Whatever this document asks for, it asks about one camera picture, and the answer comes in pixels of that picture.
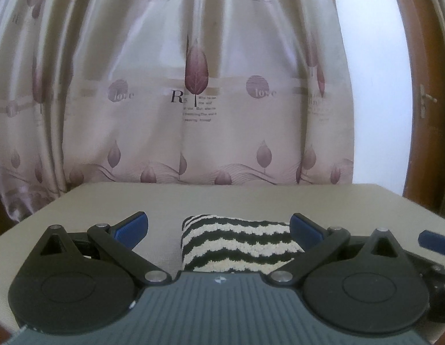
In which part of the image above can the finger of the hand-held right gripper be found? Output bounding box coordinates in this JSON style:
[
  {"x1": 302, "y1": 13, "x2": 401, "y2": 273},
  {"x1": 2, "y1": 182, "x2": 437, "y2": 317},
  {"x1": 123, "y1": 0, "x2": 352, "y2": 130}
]
[{"x1": 406, "y1": 231, "x2": 445, "y2": 284}]

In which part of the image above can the brown wooden door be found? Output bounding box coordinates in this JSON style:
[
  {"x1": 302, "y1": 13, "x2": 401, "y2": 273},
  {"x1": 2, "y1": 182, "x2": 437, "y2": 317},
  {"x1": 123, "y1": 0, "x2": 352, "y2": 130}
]
[{"x1": 387, "y1": 0, "x2": 445, "y2": 223}]

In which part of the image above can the metal door latch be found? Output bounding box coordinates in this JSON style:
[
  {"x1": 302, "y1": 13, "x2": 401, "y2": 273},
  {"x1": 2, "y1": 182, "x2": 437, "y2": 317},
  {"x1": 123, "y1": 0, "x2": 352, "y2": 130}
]
[{"x1": 419, "y1": 84, "x2": 439, "y2": 118}]

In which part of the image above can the leaf print curtain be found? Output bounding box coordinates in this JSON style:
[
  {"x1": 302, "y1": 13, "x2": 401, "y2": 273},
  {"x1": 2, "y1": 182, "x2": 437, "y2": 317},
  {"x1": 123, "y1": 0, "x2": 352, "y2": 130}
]
[{"x1": 0, "y1": 0, "x2": 357, "y2": 223}]

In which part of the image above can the black and white striped sweater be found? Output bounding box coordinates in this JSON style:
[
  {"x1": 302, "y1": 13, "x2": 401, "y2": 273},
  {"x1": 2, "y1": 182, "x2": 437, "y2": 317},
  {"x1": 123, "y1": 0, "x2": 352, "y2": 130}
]
[{"x1": 179, "y1": 214, "x2": 306, "y2": 274}]

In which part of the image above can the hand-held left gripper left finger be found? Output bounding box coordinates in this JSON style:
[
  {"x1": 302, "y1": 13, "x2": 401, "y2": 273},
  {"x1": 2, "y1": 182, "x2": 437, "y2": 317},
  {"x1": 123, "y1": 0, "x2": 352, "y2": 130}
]
[{"x1": 30, "y1": 210, "x2": 173, "y2": 289}]

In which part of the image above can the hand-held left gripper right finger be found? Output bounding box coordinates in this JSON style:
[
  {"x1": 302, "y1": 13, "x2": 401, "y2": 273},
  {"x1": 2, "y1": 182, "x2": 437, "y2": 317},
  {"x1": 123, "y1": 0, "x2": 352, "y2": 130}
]
[{"x1": 267, "y1": 212, "x2": 410, "y2": 290}]

